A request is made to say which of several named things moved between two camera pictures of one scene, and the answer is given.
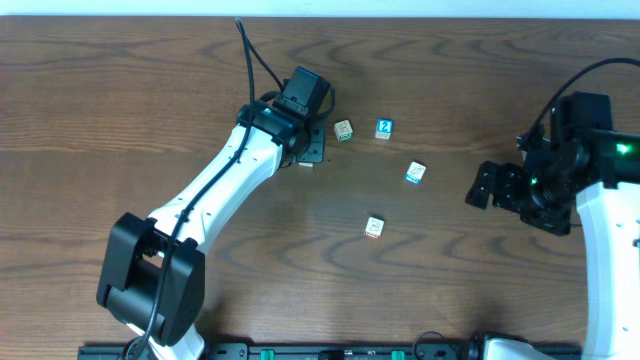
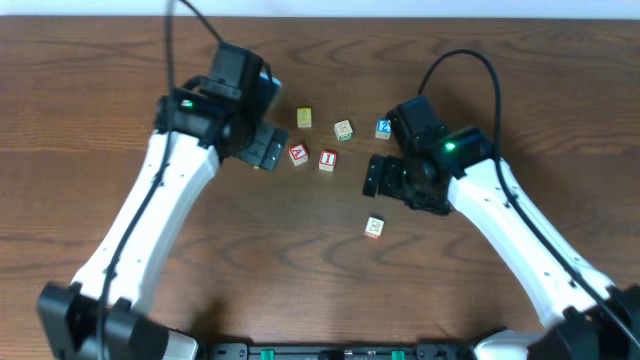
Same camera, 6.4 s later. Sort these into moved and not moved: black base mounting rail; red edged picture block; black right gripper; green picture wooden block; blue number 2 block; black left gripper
Moved: black left gripper; black right gripper
Not moved: green picture wooden block; red edged picture block; black base mounting rail; blue number 2 block
